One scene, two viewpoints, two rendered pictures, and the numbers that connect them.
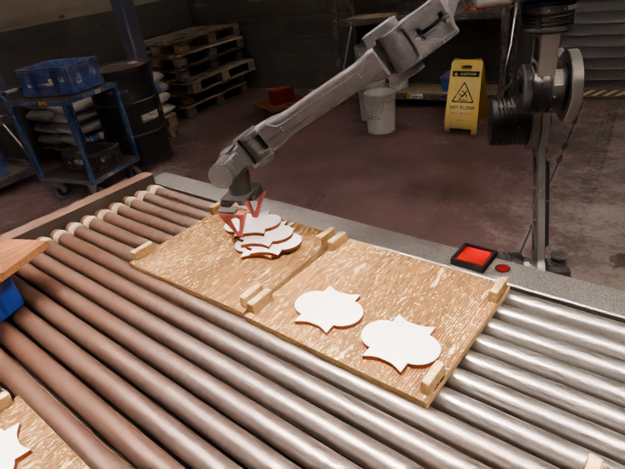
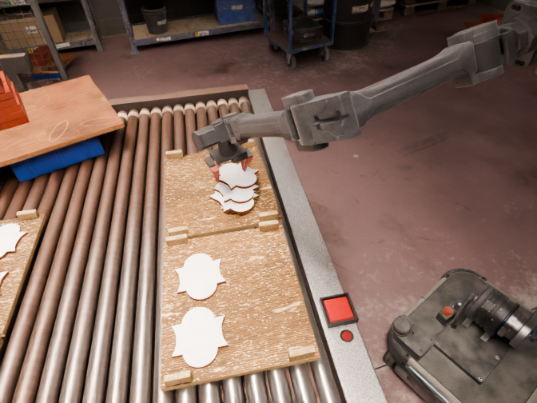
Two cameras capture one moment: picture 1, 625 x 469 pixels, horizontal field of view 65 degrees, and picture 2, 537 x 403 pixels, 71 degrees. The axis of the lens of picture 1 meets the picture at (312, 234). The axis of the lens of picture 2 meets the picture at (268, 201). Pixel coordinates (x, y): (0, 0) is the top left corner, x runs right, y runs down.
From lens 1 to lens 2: 70 cm
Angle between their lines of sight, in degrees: 33
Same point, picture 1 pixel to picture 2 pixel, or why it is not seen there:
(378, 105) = not seen: outside the picture
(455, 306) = (264, 339)
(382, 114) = not seen: outside the picture
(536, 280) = (353, 367)
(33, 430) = (29, 240)
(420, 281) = (273, 301)
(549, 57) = not seen: outside the picture
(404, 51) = (302, 129)
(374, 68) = (284, 128)
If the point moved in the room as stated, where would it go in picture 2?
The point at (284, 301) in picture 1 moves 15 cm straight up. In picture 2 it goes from (190, 249) to (180, 212)
